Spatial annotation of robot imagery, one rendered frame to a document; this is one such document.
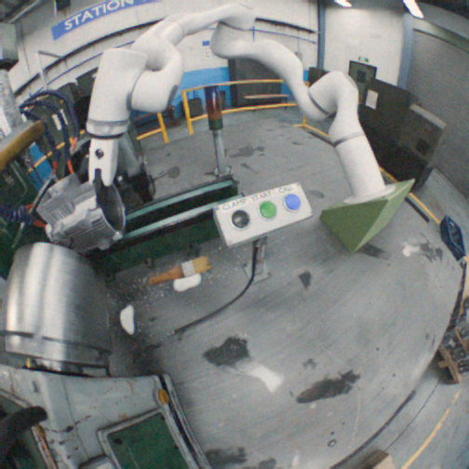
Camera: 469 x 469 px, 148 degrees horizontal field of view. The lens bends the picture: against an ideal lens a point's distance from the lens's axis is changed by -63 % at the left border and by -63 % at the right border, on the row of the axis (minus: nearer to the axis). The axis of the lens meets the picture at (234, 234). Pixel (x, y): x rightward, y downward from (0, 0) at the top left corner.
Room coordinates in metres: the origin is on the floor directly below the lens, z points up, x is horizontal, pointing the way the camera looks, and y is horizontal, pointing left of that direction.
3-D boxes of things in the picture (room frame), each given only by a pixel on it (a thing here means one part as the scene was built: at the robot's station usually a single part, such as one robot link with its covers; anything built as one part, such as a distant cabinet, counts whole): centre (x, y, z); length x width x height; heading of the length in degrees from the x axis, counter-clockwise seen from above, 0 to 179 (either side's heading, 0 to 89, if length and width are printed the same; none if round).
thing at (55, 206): (0.32, 0.47, 1.11); 0.12 x 0.11 x 0.07; 105
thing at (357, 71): (5.76, -4.75, 1.18); 1.09 x 0.10 x 2.35; 22
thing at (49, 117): (2.87, 2.91, 0.99); 1.02 x 0.49 x 1.98; 112
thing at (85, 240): (0.33, 0.43, 1.01); 0.20 x 0.19 x 0.19; 105
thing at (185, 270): (0.25, 0.18, 0.80); 0.21 x 0.05 x 0.01; 106
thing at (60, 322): (-0.02, 0.36, 1.04); 0.37 x 0.25 x 0.25; 16
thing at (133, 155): (0.89, 0.63, 0.99); 0.35 x 0.31 x 0.37; 16
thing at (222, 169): (0.76, 0.03, 1.01); 0.08 x 0.08 x 0.42; 16
